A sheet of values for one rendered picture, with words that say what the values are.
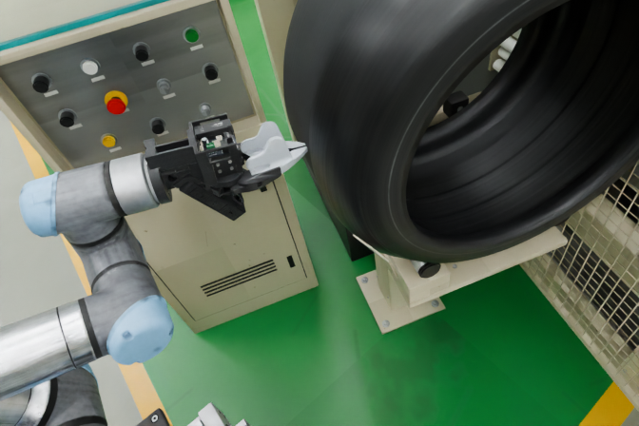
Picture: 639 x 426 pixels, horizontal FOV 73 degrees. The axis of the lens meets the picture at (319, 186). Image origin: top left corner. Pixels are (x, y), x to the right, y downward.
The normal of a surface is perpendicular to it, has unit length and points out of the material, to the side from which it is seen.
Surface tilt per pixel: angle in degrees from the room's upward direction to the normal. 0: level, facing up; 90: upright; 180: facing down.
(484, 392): 0
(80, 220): 88
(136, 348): 90
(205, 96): 90
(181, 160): 90
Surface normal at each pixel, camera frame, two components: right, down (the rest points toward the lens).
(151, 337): 0.55, 0.55
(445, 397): -0.16, -0.67
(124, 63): 0.32, 0.66
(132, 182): 0.18, -0.05
